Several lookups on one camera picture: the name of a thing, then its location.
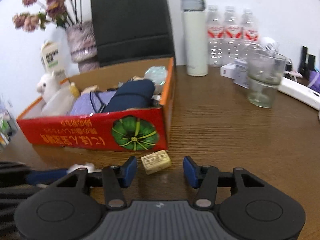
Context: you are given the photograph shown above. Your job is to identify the small yellow box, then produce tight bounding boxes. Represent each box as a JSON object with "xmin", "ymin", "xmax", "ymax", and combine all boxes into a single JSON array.
[{"xmin": 141, "ymin": 150, "xmax": 171, "ymax": 175}]

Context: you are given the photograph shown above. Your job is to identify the white wrapper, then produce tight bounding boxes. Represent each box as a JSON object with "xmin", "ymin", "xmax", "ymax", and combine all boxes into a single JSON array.
[{"xmin": 67, "ymin": 163, "xmax": 97, "ymax": 173}]

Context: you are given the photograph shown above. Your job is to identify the black usb cable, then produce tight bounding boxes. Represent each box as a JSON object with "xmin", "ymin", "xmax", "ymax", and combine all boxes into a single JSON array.
[{"xmin": 89, "ymin": 92, "xmax": 111, "ymax": 114}]

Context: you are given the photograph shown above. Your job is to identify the purple knit pouch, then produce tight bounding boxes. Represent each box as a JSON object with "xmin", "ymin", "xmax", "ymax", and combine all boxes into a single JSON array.
[{"xmin": 70, "ymin": 90, "xmax": 116, "ymax": 116}]

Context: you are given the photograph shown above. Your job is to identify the navy blue zip case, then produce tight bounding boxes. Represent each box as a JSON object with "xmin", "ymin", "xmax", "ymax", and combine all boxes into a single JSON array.
[{"xmin": 101, "ymin": 79, "xmax": 155, "ymax": 113}]

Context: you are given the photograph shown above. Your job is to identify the alpaca plush toy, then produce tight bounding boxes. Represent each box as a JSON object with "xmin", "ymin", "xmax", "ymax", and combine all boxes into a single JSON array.
[{"xmin": 37, "ymin": 72, "xmax": 80, "ymax": 116}]

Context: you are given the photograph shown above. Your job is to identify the iridescent glitter bag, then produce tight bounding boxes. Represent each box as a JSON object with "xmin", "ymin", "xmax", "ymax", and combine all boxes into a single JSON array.
[{"xmin": 144, "ymin": 66, "xmax": 168, "ymax": 91}]

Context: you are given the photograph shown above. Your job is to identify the metal storage rack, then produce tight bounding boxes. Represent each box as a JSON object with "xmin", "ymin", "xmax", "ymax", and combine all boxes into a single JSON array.
[{"xmin": 0, "ymin": 99, "xmax": 19, "ymax": 151}]

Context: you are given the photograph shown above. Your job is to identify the red cardboard box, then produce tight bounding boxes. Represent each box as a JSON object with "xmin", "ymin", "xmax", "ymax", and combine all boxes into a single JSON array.
[{"xmin": 17, "ymin": 58, "xmax": 175, "ymax": 152}]

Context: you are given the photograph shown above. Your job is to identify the small white tin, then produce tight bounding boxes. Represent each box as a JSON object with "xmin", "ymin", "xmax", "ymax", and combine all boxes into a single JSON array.
[{"xmin": 234, "ymin": 58, "xmax": 248, "ymax": 89}]

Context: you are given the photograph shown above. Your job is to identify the white charger adapter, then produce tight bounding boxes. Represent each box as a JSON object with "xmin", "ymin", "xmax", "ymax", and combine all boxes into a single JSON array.
[{"xmin": 220, "ymin": 63, "xmax": 236, "ymax": 79}]

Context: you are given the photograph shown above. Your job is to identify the milk carton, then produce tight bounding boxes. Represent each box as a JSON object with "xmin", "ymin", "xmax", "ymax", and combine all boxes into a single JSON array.
[{"xmin": 40, "ymin": 41, "xmax": 66, "ymax": 81}]

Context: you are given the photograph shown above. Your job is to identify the clear glass cup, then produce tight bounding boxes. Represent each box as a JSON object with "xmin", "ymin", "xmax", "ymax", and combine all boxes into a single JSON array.
[{"xmin": 246, "ymin": 44, "xmax": 287, "ymax": 108}]

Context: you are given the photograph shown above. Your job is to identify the white power strip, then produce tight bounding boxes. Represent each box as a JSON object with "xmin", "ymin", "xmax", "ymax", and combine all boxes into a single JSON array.
[{"xmin": 278, "ymin": 77, "xmax": 320, "ymax": 111}]

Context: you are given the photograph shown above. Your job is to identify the water bottle left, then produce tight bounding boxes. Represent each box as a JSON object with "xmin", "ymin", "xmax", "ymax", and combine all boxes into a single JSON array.
[{"xmin": 207, "ymin": 5, "xmax": 223, "ymax": 66}]

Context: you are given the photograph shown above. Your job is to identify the water bottle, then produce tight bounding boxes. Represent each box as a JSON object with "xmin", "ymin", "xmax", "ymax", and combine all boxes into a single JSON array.
[
  {"xmin": 207, "ymin": 5, "xmax": 223, "ymax": 66},
  {"xmin": 241, "ymin": 9, "xmax": 259, "ymax": 46},
  {"xmin": 223, "ymin": 6, "xmax": 242, "ymax": 64}
]

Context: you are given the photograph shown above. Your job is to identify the purple flower vase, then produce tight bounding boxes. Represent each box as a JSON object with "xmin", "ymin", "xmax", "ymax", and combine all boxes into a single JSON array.
[{"xmin": 66, "ymin": 21, "xmax": 100, "ymax": 73}]

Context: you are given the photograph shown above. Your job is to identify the water bottle middle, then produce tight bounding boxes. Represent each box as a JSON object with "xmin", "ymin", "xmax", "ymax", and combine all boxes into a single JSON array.
[{"xmin": 223, "ymin": 6, "xmax": 242, "ymax": 64}]

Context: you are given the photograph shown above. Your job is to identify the black paper bag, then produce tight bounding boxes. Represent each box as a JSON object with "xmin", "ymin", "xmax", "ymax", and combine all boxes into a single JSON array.
[{"xmin": 91, "ymin": 0, "xmax": 175, "ymax": 66}]

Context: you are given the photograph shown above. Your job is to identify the water bottle right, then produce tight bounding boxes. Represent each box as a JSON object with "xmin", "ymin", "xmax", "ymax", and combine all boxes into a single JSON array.
[{"xmin": 241, "ymin": 9, "xmax": 259, "ymax": 46}]

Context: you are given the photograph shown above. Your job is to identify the purple package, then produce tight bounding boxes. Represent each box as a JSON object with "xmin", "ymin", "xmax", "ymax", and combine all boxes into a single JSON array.
[{"xmin": 307, "ymin": 70, "xmax": 320, "ymax": 93}]

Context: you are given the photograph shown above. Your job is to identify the white thermos bottle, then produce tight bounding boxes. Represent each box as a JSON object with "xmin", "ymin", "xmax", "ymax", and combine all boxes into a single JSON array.
[{"xmin": 181, "ymin": 0, "xmax": 208, "ymax": 77}]

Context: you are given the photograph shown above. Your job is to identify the black cosmetic tubes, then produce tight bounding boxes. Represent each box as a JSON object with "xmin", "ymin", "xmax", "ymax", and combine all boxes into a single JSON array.
[{"xmin": 298, "ymin": 46, "xmax": 316, "ymax": 79}]

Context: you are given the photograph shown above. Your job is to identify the dried pink flowers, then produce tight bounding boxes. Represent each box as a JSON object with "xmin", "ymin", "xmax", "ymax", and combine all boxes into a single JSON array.
[{"xmin": 12, "ymin": 0, "xmax": 83, "ymax": 33}]

